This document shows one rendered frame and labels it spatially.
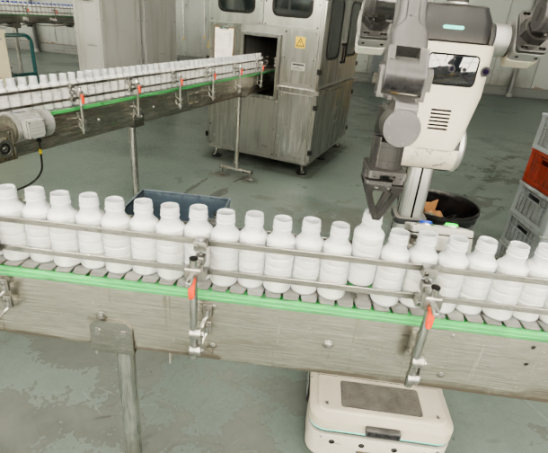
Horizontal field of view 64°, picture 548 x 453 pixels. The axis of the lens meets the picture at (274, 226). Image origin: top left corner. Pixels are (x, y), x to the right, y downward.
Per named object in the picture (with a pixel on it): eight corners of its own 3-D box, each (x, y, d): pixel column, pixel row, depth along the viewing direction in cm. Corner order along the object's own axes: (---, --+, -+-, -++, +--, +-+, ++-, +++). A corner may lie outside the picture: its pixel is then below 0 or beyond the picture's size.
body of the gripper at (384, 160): (367, 181, 75) (375, 137, 72) (361, 166, 84) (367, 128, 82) (405, 184, 75) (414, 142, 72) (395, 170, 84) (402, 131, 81)
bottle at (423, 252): (426, 312, 91) (446, 242, 83) (396, 306, 92) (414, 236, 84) (423, 296, 96) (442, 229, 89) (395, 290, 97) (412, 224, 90)
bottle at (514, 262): (508, 326, 89) (535, 255, 81) (476, 314, 91) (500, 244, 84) (512, 312, 93) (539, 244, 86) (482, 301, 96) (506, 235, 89)
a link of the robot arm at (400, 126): (430, 67, 74) (379, 60, 74) (449, 69, 63) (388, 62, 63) (413, 137, 78) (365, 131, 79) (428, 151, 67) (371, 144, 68)
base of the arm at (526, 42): (517, 13, 127) (514, 52, 126) (533, -5, 119) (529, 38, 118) (549, 15, 127) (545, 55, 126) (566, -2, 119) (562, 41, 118)
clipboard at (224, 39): (214, 58, 452) (215, 24, 438) (234, 61, 445) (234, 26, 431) (212, 58, 449) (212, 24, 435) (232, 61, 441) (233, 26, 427)
